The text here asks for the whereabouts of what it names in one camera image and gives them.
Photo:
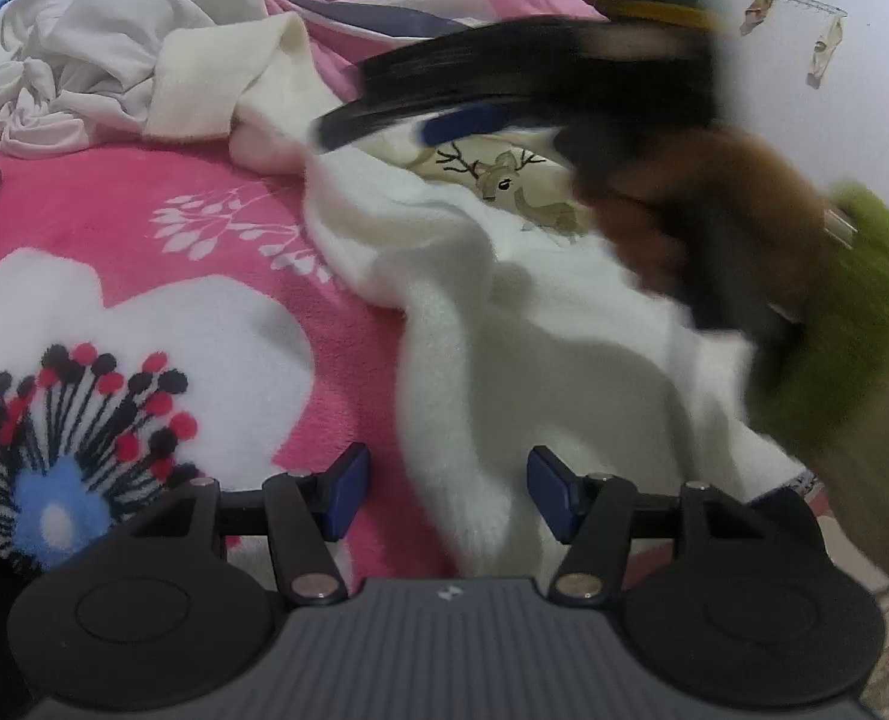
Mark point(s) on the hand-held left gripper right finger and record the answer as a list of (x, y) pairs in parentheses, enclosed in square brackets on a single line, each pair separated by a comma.
[(553, 491)]

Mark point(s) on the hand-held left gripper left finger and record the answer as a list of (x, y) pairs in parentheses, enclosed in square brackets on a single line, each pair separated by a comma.
[(347, 495)]

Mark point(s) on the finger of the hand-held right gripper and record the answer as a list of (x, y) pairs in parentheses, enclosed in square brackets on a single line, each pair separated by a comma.
[(482, 124), (474, 52)]

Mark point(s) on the cream knit sweater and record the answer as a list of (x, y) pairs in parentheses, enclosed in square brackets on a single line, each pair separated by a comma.
[(564, 330)]

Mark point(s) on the person's right hand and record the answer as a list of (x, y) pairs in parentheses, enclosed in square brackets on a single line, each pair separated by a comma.
[(774, 187)]

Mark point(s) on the silver wristband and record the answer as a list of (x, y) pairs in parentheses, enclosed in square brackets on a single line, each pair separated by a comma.
[(840, 229)]

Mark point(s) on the white shirt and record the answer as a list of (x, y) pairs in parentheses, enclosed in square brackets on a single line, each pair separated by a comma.
[(91, 37)]

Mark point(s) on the pink floral blanket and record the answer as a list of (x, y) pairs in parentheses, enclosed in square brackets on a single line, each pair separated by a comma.
[(76, 195)]

